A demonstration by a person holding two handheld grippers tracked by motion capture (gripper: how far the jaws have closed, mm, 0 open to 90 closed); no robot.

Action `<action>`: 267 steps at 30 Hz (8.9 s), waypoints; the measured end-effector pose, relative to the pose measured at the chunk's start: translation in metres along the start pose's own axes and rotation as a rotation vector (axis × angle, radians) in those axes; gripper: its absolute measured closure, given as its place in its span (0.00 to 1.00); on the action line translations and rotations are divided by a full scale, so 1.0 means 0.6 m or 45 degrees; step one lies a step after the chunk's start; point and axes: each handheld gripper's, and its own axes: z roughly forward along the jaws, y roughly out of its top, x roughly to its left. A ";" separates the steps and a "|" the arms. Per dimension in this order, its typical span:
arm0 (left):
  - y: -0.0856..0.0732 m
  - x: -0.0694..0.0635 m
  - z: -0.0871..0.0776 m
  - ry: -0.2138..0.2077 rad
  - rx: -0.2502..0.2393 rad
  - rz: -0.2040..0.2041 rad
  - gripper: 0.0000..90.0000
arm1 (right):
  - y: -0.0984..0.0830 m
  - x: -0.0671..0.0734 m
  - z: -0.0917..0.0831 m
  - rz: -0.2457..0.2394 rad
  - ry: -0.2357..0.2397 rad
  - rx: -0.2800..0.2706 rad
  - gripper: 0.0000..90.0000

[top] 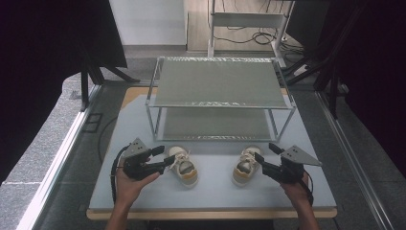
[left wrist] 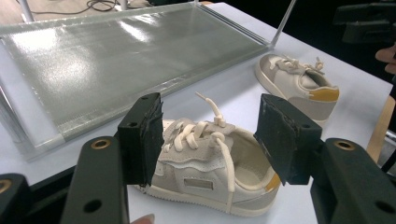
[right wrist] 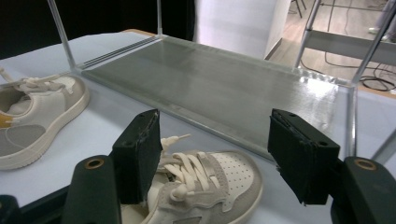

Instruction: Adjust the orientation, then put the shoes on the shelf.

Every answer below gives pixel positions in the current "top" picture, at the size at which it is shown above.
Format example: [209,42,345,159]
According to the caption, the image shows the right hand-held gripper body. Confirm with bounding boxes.
[261,145,324,185]

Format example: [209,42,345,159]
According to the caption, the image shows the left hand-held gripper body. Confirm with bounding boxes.
[122,137,161,181]

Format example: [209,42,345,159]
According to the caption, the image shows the small beige sneaker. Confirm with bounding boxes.
[166,145,199,189]
[231,145,263,188]

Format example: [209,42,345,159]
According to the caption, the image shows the two-tier metal shoe rack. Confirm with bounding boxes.
[145,56,298,143]

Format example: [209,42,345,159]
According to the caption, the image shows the person's right hand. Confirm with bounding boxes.
[280,172,313,211]

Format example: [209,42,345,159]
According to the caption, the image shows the person's left hand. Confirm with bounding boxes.
[115,165,161,207]

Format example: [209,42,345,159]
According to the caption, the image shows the black floor socket plate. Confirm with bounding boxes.
[81,112,104,134]

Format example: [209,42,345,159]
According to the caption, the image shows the light grey table mat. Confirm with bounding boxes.
[88,94,338,213]

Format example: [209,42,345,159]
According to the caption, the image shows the black tripod stand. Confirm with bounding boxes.
[282,30,353,120]
[79,47,142,112]

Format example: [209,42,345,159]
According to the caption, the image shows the dark curtain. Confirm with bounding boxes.
[314,0,406,180]
[0,0,128,185]

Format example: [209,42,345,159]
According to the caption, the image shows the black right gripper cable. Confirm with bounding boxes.
[300,170,315,206]

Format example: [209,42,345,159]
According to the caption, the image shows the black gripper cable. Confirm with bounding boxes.
[300,170,315,206]
[110,145,132,204]

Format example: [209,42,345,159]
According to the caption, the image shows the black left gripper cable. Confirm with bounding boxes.
[110,145,132,204]

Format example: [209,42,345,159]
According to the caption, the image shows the thin black floor cable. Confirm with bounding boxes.
[98,116,120,165]

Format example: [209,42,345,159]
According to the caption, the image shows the aluminium floor rail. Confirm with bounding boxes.
[315,90,397,230]
[15,83,103,230]

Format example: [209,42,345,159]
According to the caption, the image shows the black cables on floor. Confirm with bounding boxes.
[213,24,305,56]

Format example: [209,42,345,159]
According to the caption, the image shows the white metal frame stand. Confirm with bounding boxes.
[207,0,295,69]

